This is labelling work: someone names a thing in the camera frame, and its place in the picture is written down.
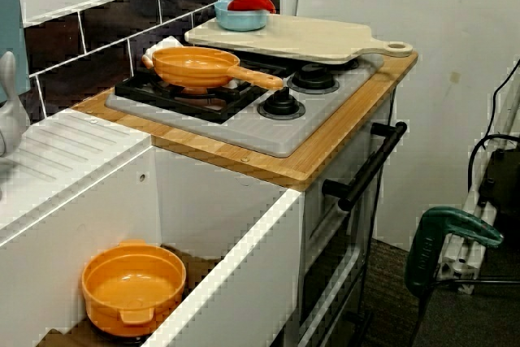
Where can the pale wooden cutting board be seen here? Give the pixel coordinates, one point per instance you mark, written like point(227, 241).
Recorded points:
point(308, 38)

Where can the red toy chili pepper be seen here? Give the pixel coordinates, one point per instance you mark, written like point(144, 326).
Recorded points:
point(252, 1)

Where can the light blue plastic bowl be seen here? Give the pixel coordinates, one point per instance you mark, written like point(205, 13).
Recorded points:
point(239, 21)

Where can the orange toy frying pan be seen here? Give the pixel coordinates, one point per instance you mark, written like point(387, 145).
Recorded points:
point(191, 64)

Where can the white toy oven cabinet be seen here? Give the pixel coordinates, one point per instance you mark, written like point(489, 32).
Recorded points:
point(325, 217)

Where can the orange toy pot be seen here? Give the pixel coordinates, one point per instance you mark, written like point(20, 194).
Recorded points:
point(130, 282)

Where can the black clamp block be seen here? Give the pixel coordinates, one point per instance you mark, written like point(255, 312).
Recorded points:
point(501, 184)

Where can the black stove knob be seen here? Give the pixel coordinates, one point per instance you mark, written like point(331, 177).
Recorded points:
point(281, 105)
point(313, 79)

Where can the small orange toy piece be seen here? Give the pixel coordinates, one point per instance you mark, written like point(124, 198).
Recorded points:
point(147, 62)

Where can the black burner grate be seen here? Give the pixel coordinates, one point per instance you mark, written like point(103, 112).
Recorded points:
point(138, 89)

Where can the white toy sink unit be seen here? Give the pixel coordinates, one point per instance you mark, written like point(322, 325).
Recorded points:
point(227, 282)

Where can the wooden countertop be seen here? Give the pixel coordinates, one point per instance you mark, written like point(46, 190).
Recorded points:
point(284, 168)

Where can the green power drill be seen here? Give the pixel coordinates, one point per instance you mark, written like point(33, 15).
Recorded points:
point(430, 241)

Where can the aluminium frame rail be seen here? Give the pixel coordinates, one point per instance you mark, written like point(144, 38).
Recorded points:
point(479, 209)

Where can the grey toy faucet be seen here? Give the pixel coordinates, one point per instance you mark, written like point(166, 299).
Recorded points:
point(10, 119)

